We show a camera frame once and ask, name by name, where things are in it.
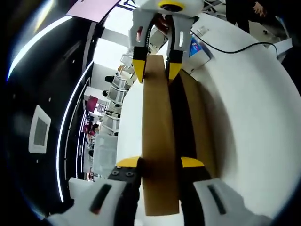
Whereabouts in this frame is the thin ceiling light strip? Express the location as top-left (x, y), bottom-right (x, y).
top-left (57, 61), bottom-right (94, 203)

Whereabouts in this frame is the blue tissue pack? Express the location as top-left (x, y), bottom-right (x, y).
top-left (183, 46), bottom-right (214, 73)

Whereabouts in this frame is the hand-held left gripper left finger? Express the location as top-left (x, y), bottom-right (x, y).
top-left (58, 156), bottom-right (143, 226)

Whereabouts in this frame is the curved ceiling light strip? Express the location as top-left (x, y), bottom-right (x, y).
top-left (7, 16), bottom-right (71, 81)

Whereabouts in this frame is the large pink display screen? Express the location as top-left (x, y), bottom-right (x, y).
top-left (65, 0), bottom-right (120, 24)

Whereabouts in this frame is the white desk partition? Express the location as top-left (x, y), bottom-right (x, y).
top-left (93, 133), bottom-right (118, 174)

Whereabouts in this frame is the black cable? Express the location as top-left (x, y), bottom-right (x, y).
top-left (190, 29), bottom-right (275, 54)

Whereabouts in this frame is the brown cardboard shoe box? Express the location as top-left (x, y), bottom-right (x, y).
top-left (141, 54), bottom-right (232, 216)

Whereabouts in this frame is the row of white office chairs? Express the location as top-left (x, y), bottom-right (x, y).
top-left (103, 53), bottom-right (132, 137)

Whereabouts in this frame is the ceiling air vent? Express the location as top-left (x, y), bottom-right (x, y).
top-left (28, 105), bottom-right (52, 153)

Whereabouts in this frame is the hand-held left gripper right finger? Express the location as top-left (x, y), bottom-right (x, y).
top-left (181, 157), bottom-right (250, 226)

